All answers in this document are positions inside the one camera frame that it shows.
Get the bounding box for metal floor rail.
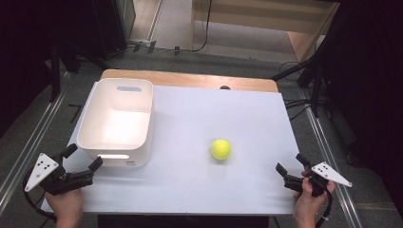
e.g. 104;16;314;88
298;89;364;228
0;89;70;208

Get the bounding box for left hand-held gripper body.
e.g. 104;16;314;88
24;152;95;197

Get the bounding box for white plastic storage bin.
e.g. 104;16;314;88
76;77;155;168

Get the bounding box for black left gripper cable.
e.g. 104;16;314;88
22;172;58;222

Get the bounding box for black tripod stand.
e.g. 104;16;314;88
47;39;112;104
270;12;351;119

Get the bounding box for black floor cables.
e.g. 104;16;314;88
278;61;316;122

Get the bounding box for black hanging cable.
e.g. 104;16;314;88
190;0;213;53

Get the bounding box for white table cover board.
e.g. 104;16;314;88
40;84;300;217

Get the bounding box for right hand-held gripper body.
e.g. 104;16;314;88
283;161;354;198

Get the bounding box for black curtain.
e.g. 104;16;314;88
0;0;129;139
319;0;403;212

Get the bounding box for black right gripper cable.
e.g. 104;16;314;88
315;189;334;228

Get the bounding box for wooden table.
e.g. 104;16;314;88
100;68;280;94

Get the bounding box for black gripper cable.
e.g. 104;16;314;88
22;172;58;222
315;189;334;228

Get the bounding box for person's right hand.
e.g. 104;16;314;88
292;170;336;228

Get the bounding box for light wooden desk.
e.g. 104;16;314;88
189;0;340;64

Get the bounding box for person's left hand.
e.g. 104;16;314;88
45;187;86;228

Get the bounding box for yellow tennis ball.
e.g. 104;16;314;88
210;138;232;161

